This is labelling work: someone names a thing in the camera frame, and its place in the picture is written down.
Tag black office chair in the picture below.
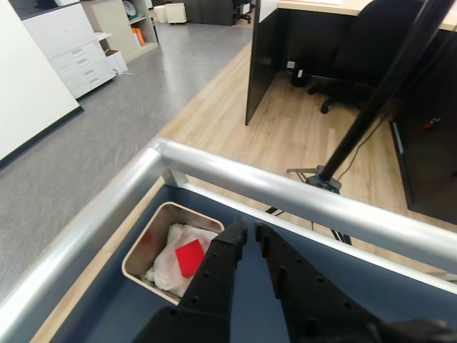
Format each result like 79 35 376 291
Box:
306 0 428 115

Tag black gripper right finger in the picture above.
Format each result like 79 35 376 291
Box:
253 221 457 343

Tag black tripod stand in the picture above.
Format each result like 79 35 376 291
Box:
287 0 455 247

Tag desk with black partition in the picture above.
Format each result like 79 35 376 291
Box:
245 0 457 126

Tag white cardboard box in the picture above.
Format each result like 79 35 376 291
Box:
103 49 129 74

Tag white drawer cabinet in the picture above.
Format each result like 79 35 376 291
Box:
21 3 117 100

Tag beige open shelf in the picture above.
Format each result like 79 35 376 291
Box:
80 0 160 66

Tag beige metal box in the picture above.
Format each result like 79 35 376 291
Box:
121 202 226 306

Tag aluminium table frame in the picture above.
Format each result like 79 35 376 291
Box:
0 137 457 343

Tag black waste bin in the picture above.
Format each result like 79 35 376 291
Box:
291 67 310 88

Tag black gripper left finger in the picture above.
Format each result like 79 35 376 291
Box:
134 216 249 343

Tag red cube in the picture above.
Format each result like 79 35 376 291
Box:
174 239 206 279

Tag white crumpled tissue paper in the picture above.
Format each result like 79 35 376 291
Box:
144 223 219 298

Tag black flat panel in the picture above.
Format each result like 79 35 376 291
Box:
388 116 457 226

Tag white rolling pedestal cabinet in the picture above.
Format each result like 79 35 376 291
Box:
164 2 188 25

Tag orange folders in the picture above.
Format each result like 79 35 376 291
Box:
131 27 146 49

